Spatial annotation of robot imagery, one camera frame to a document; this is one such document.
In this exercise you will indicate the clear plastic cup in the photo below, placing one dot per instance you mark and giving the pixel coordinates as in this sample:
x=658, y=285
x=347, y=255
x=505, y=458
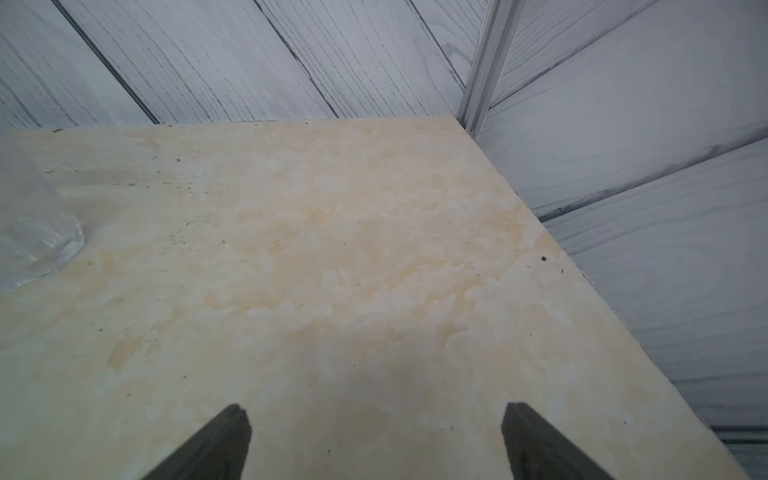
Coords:
x=39, y=232

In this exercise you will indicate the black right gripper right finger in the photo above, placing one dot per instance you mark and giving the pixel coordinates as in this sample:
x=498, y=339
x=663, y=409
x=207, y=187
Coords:
x=537, y=450

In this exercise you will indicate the aluminium right corner post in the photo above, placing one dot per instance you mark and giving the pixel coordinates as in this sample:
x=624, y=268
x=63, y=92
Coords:
x=498, y=31

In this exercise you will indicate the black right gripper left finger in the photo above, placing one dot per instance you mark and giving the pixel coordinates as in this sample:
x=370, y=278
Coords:
x=217, y=451

